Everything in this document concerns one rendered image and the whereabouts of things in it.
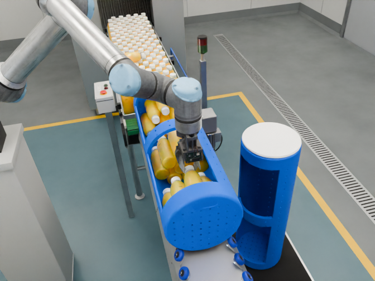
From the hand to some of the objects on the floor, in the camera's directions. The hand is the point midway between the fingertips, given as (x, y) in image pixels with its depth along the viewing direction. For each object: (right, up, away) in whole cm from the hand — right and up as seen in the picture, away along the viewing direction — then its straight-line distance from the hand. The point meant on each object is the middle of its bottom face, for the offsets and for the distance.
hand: (188, 167), depth 131 cm
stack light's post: (+15, -25, +160) cm, 162 cm away
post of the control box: (-44, -48, +135) cm, 150 cm away
